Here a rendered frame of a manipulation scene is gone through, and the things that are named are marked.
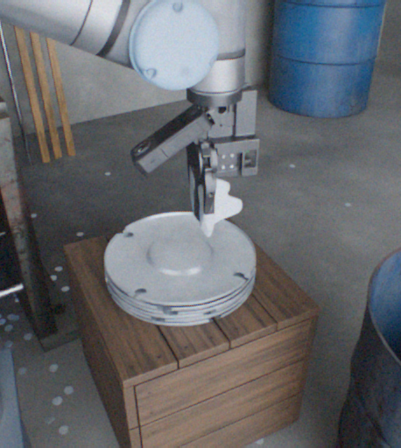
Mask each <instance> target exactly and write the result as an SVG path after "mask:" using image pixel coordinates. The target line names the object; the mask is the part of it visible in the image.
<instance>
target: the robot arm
mask: <svg viewBox="0 0 401 448"><path fill-rule="evenodd" d="M247 9H248V0H0V20H2V21H4V22H6V23H9V24H11V25H15V26H17V27H20V28H22V29H25V30H27V31H29V32H33V33H36V34H38V35H40V36H43V37H45V38H48V39H52V40H54V41H57V42H60V43H61V44H62V43H64V44H66V45H69V46H72V47H76V48H78V49H81V50H82V51H85V52H88V53H92V54H94V55H97V56H100V57H102V58H103V59H106V60H107V61H110V62H113V63H115V64H118V65H120V66H123V67H127V68H129V69H131V70H135V71H137V73H138V74H139V75H140V76H141V77H142V78H143V79H144V80H145V81H148V82H150V83H152V84H155V85H156V86H158V87H160V88H162V89H166V90H182V89H186V98H187V100H188V101H189V102H191V103H194V104H192V105H191V107H190V108H188V109H187V110H185V111H184V112H182V113H181V114H180V115H177V116H176V117H174V118H173V119H172V120H171V121H170V122H169V123H168V124H166V125H164V126H163V127H161V128H160V129H158V130H157V131H156V132H154V133H153V134H151V135H150V136H149V137H147V138H146V139H145V140H144V141H142V142H140V143H138V144H137V145H136V146H134V147H133V148H132V150H131V151H130V155H131V159H132V162H133V165H134V166H135V167H136V168H137V169H138V171H139V172H141V173H142V174H144V175H147V174H148V173H149V172H151V171H153V170H155V169H157V168H158V167H159V166H161V165H162V163H164V162H165V161H166V160H168V159H169V158H171V157H173V156H174V155H175V154H177V153H178V152H180V151H181V150H182V149H184V148H185V147H186V154H187V171H188V182H189V187H190V197H191V202H192V209H193V216H195V217H196V219H197V221H198V222H199V223H200V228H201V231H202V232H203V233H204V235H205V236H207V237H209V236H211V235H212V233H213V228H214V224H215V223H216V222H217V221H221V220H224V219H226V217H229V216H230V215H232V214H237V213H239V212H240V211H241V209H242V202H241V200H240V199H238V198H235V197H230V196H228V192H229V183H228V182H225V181H223V180H221V179H217V178H216V177H221V176H228V177H232V176H239V175H241V176H249V175H256V174H257V167H258V152H259V138H258V137H257V136H256V134H255V127H256V112H257V91H256V90H255V89H254V88H253V89H252V88H250V85H249V83H248V82H245V60H246V52H245V51H246V31H247ZM202 109H205V110H204V111H203V110H202ZM205 113H206V114H207V115H206V114H205ZM248 138H249V139H248ZM250 151H256V156H255V167H250V168H244V167H246V166H251V162H252V159H251V158H250V157H249V156H245V153H250ZM2 414H3V399H2V396H1V393H0V422H1V418H2Z"/></svg>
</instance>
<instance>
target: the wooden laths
mask: <svg viewBox="0 0 401 448"><path fill-rule="evenodd" d="M14 29H15V33H16V34H15V37H16V41H17V46H18V52H19V57H20V60H21V64H22V68H23V72H24V76H25V84H26V87H27V92H28V95H29V99H30V104H31V108H32V115H33V119H34V122H33V123H35V125H34V128H35V131H36V135H37V140H38V144H39V147H40V148H39V151H41V152H40V155H42V158H41V159H43V163H48V162H51V160H50V156H49V151H48V148H47V143H46V135H45V132H44V127H43V123H42V118H41V114H40V111H39V103H38V98H37V95H36V90H35V87H34V82H33V78H32V70H31V66H30V62H29V58H28V54H27V50H28V49H26V48H27V45H26V41H25V34H24V30H23V29H22V28H20V27H17V26H15V25H14ZM29 34H30V39H31V42H32V50H33V54H34V59H35V61H34V63H35V67H36V71H37V76H38V79H39V88H40V92H41V96H42V100H43V105H44V110H45V113H46V120H47V126H48V129H49V134H50V138H51V143H52V147H53V155H54V158H55V159H58V158H62V152H61V148H60V144H59V142H60V140H59V139H58V137H59V135H57V132H58V131H56V128H57V127H55V123H56V122H55V121H54V120H55V117H53V116H54V114H53V109H52V108H53V105H52V100H51V96H50V92H49V87H48V82H47V78H46V70H45V66H44V61H43V57H42V52H41V48H40V43H39V36H38V34H36V33H33V32H31V31H29ZM45 39H46V47H47V51H48V56H49V60H50V65H51V69H52V74H53V82H54V86H55V92H56V96H57V101H58V105H59V110H60V118H61V122H62V128H63V132H64V137H65V141H66V147H67V155H68V156H69V157H70V156H73V155H75V152H74V143H73V138H72V134H71V130H70V124H69V120H68V115H67V105H66V101H65V96H64V92H63V87H62V82H61V78H60V69H59V63H58V60H59V59H57V58H58V54H57V50H56V45H55V41H54V40H52V39H49V38H45ZM0 41H1V45H2V48H3V52H4V58H5V62H6V66H7V67H6V70H7V74H8V78H9V82H10V85H11V92H12V96H13V100H14V103H15V107H16V111H17V114H18V121H19V125H20V129H21V133H22V138H23V141H24V145H25V151H26V156H27V159H28V163H29V166H33V162H32V154H31V151H30V147H29V144H28V140H27V135H26V131H25V125H24V121H23V117H22V113H21V108H20V105H19V101H18V94H17V90H16V87H15V82H14V79H13V76H14V75H13V72H12V67H11V61H10V56H9V53H8V49H7V45H6V42H5V38H4V30H3V27H2V20H0Z"/></svg>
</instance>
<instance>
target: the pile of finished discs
mask: <svg viewBox="0 0 401 448"><path fill-rule="evenodd" d="M133 235H134V234H132V233H126V234H125V233H123V237H124V238H131V237H132V236H133ZM255 266H256V263H255ZM255 266H254V269H253V271H252V273H251V275H250V277H249V278H247V277H244V274H242V273H235V274H233V277H234V278H235V279H242V278H243V279H246V281H245V282H244V283H243V285H242V286H240V287H239V288H238V289H237V290H235V291H232V292H230V293H229V294H228V295H226V296H224V297H222V298H219V299H216V300H214V301H211V302H206V303H203V304H192V305H161V304H152V303H148V302H145V301H142V300H138V298H137V296H138V295H140V296H143V295H145V294H146V293H147V290H146V289H137V290H135V292H134V293H136V295H135V296H134V297H133V296H131V295H129V294H128V293H126V292H123V291H122V290H120V289H119V288H118V287H117V285H116V284H115V283H114V282H113V281H112V280H110V278H109V276H108V274H107V271H106V269H105V265H104V269H105V279H106V282H107V288H108V291H109V294H112V295H113V296H112V297H113V299H114V301H115V302H116V304H117V305H118V306H119V307H121V308H122V309H123V310H124V311H127V312H128V313H129V314H130V315H131V316H133V317H135V318H137V319H142V320H143V321H146V322H150V323H154V324H159V325H164V326H191V325H198V324H203V323H207V322H210V321H213V320H212V319H211V318H212V317H215V318H216V319H219V318H223V317H225V316H227V315H229V314H230V313H231V312H232V311H233V310H235V309H237V308H238V307H239V306H240V305H241V304H242V303H243V302H244V301H245V300H246V299H247V297H248V296H249V295H250V293H251V292H252V289H253V286H254V282H255V274H256V268H255Z"/></svg>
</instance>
